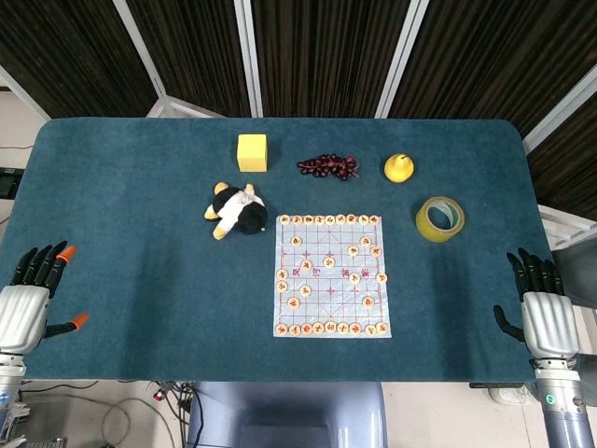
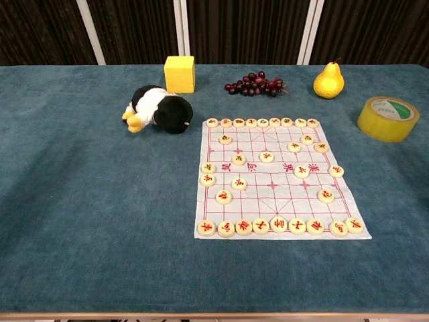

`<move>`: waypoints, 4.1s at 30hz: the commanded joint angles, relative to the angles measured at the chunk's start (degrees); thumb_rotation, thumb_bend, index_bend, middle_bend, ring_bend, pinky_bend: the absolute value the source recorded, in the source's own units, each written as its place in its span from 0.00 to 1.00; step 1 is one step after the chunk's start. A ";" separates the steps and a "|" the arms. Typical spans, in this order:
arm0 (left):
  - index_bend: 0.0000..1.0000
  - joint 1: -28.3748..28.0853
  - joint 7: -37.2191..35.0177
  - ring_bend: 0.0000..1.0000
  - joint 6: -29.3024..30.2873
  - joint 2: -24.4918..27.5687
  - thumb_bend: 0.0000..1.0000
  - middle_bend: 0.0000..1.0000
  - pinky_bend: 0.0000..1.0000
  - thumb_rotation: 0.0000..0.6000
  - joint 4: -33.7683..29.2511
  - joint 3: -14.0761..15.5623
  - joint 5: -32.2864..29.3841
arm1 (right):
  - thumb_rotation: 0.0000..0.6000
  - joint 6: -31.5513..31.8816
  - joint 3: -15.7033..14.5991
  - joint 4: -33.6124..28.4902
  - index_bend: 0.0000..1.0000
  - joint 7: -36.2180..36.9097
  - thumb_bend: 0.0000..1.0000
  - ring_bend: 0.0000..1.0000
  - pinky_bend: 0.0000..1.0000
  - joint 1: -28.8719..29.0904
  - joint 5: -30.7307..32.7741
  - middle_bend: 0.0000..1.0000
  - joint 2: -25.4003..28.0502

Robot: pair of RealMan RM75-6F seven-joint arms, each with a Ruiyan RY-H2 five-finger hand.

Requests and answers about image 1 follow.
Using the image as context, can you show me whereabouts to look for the floor cable bundle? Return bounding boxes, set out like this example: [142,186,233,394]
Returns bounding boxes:
[147,380,200,448]

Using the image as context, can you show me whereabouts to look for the yellow pear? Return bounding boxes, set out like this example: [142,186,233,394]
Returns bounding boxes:
[383,152,414,184]

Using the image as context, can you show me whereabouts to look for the grey box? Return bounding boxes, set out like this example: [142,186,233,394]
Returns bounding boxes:
[552,242,597,309]

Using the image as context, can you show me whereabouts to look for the dark red grape bunch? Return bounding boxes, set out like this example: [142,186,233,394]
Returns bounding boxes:
[297,154,361,181]

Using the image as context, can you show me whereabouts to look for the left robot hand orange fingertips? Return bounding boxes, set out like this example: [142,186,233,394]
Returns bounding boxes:
[0,241,90,356]

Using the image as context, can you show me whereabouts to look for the dark slatted partition panel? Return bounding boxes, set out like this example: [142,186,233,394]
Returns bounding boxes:
[521,69,597,209]
[235,0,421,119]
[376,0,597,139]
[114,0,256,118]
[0,0,159,119]

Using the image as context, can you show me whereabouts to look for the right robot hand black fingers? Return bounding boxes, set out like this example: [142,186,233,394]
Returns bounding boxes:
[493,246,582,361]

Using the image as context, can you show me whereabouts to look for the white metal rack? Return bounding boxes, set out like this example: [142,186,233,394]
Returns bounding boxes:
[535,203,597,251]

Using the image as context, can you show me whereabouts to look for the white partition foot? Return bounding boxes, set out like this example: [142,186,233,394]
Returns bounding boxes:
[146,96,226,119]

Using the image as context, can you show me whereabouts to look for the white xiangqi board sheet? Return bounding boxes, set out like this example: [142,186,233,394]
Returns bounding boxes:
[272,214,393,339]

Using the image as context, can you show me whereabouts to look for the blue grey robot torso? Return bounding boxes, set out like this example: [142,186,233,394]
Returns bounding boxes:
[186,381,389,448]

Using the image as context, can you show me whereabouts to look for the light grey floor cable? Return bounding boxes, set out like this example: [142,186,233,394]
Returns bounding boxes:
[98,396,181,448]

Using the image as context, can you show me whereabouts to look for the black device on floor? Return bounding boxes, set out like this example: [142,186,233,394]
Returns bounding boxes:
[0,165,23,200]

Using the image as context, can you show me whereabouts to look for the black white penguin plush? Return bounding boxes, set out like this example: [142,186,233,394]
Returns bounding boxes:
[202,182,271,241]

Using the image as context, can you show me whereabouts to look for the yellow tape roll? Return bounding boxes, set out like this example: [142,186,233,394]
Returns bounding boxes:
[415,196,466,243]

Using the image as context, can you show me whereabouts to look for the blue felt tablecloth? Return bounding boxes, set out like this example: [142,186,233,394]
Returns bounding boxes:
[9,116,565,383]

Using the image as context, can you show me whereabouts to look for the yellow foam cube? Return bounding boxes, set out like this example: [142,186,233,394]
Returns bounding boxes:
[236,133,269,173]

